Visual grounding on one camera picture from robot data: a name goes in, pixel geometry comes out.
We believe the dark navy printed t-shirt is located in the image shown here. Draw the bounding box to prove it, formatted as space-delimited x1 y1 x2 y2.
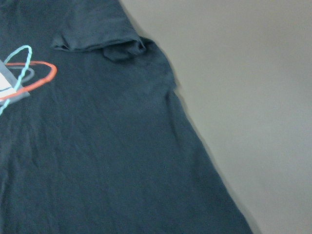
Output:
0 0 251 234

